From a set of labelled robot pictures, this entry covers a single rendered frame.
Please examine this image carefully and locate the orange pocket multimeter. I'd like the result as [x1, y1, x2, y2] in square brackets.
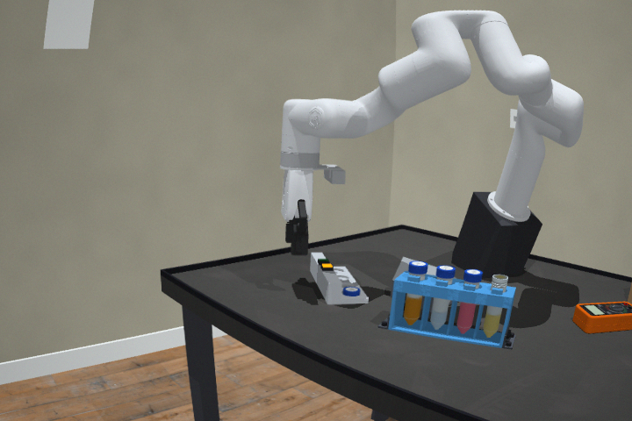
[572, 302, 632, 333]

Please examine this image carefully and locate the blue screw cap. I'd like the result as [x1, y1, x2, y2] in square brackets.
[463, 269, 483, 282]
[343, 287, 360, 296]
[408, 261, 428, 275]
[436, 265, 456, 279]

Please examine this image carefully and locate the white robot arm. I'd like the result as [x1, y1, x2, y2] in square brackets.
[280, 11, 584, 222]

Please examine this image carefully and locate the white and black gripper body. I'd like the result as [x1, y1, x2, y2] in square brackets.
[280, 166, 318, 222]

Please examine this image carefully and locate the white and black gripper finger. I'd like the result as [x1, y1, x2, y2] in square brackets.
[285, 220, 293, 243]
[291, 199, 309, 255]

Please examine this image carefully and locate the white button housing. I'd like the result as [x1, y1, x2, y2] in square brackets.
[391, 257, 452, 312]

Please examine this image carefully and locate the grey threaded tube neck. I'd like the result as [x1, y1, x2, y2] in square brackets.
[492, 275, 508, 287]

